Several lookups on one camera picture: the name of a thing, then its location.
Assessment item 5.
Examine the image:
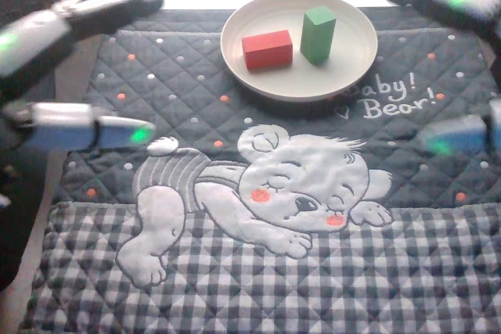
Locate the red rectangular wooden block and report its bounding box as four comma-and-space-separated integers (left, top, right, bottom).
241, 29, 294, 72

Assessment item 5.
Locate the green rectangular wooden block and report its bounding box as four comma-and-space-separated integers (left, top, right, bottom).
300, 5, 337, 65

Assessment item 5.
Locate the white round plate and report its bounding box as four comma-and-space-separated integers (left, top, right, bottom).
220, 0, 379, 102

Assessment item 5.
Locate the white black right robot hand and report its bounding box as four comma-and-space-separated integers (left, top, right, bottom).
382, 0, 501, 44

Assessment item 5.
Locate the grey quilt with bear print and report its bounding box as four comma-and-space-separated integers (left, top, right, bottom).
19, 7, 501, 334

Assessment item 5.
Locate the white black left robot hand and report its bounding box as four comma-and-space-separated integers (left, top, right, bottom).
0, 0, 165, 92

